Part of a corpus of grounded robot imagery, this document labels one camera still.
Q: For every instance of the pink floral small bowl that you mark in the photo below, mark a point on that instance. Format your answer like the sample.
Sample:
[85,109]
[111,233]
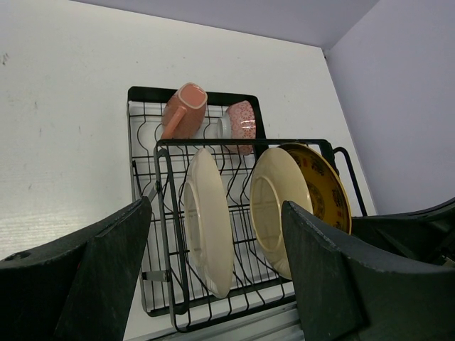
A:
[238,122]

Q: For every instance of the cream plate green brushstroke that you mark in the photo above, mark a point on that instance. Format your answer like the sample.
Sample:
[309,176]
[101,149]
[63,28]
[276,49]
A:
[207,224]

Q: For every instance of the black wire dish rack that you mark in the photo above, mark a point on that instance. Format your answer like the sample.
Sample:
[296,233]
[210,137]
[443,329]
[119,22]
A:
[169,282]

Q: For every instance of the yellow patterned plate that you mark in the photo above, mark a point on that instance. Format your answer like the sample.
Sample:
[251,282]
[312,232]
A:
[328,196]

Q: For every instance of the pink floral mug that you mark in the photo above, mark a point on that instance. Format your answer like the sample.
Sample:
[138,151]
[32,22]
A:
[184,113]

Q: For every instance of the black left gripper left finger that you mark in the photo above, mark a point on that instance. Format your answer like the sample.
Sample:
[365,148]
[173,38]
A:
[77,287]

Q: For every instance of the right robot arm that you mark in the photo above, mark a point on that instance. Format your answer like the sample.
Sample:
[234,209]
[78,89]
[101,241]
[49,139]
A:
[425,235]

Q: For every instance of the cream plate small motifs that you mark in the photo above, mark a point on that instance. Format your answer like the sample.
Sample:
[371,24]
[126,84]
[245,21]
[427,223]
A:
[276,178]

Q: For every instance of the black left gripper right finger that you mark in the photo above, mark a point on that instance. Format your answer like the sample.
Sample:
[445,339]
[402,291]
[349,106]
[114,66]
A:
[347,289]

